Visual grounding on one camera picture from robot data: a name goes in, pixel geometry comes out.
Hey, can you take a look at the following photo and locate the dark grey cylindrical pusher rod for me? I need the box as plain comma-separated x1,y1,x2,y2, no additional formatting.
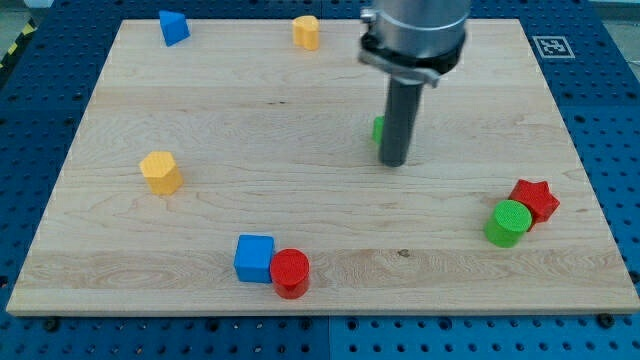
379,77,423,167

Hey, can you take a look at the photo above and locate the green star block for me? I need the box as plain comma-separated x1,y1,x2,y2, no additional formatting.
371,116,384,145

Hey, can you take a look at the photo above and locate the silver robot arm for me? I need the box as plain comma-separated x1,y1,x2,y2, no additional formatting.
358,0,471,167

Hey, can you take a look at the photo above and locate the red star block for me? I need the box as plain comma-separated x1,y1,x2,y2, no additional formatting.
508,179,560,231

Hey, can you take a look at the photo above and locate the yellow heart block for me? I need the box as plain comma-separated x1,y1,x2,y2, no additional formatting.
292,15,320,51

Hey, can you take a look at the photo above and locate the white fiducial marker tag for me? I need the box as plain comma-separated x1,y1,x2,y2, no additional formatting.
532,35,575,59

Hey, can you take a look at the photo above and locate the green cylinder block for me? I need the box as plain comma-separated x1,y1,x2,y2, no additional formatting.
484,200,533,248

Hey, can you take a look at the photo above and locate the wooden board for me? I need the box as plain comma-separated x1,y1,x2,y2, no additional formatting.
7,19,639,317

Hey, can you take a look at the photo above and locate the red cylinder block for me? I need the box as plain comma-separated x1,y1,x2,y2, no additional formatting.
270,248,310,299

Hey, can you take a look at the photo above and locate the blue cube block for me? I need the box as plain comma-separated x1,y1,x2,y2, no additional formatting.
234,234,274,283

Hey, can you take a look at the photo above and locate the blue triangle block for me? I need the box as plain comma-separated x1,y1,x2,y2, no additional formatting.
159,10,190,47

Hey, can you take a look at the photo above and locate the yellow hexagon block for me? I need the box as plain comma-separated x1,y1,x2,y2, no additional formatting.
139,151,184,195

